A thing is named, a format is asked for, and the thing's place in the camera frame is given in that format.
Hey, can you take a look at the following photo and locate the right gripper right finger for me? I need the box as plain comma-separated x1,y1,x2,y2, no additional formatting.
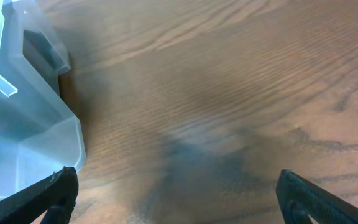
276,169,358,224

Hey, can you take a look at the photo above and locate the clear plastic storage bin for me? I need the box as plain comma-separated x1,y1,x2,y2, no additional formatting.
0,0,86,201

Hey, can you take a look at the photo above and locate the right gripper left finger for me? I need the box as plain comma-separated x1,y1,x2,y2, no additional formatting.
0,167,79,224

